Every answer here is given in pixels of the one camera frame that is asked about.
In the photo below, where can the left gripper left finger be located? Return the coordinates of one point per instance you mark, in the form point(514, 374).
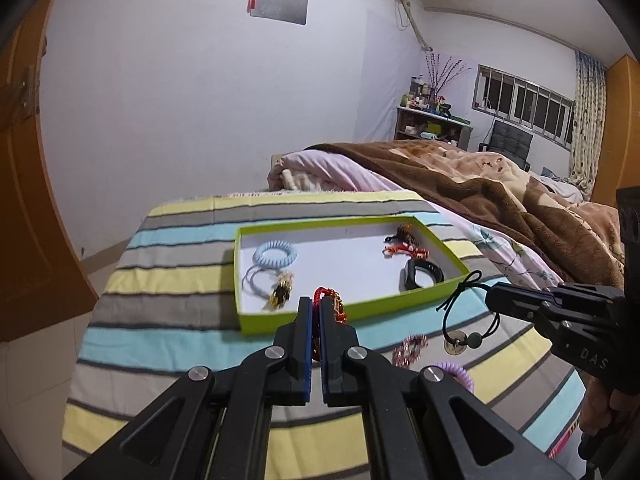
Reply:
point(291, 383)

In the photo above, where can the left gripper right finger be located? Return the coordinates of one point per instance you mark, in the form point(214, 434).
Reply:
point(339, 373)

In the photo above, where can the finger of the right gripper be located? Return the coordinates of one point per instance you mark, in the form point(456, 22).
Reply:
point(505, 292)
point(542, 316)

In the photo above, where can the black smart band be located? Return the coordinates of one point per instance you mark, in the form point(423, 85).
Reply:
point(420, 273)

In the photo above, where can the lime green jewelry box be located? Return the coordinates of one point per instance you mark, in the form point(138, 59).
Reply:
point(349, 255)

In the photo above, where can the person's right hand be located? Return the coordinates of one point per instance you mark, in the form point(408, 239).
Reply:
point(599, 406)

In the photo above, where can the black gold flower scrunchie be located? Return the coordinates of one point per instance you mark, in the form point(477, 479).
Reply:
point(280, 295)

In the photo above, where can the brown fleece blanket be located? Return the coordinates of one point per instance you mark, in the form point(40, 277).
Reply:
point(580, 241)

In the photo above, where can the striped bed sheet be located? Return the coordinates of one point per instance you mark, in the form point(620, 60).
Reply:
point(169, 305)

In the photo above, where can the black padded chair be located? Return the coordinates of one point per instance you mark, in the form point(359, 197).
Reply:
point(509, 141)

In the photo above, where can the barred window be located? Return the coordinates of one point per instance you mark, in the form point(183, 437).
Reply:
point(524, 104)

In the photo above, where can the cluttered wooden shelf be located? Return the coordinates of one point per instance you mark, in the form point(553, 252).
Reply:
point(423, 116)

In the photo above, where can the floral curtain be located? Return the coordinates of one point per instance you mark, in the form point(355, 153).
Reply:
point(588, 122)

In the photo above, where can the purple blossom branches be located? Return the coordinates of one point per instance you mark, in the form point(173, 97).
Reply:
point(443, 71)

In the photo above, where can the orange wooden door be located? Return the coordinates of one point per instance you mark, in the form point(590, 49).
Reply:
point(42, 281)

